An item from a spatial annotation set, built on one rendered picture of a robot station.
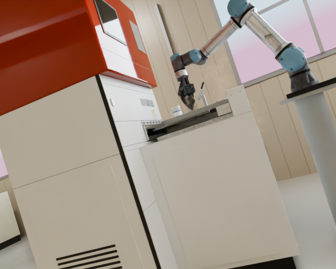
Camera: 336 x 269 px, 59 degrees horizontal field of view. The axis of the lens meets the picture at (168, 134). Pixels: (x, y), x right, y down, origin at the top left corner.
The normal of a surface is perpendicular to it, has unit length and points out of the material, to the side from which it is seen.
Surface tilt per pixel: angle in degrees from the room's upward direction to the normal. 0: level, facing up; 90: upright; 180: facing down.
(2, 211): 90
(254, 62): 90
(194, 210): 90
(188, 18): 90
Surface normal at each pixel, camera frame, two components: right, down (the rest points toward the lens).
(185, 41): -0.45, 0.12
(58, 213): -0.26, 0.06
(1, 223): 0.84, -0.29
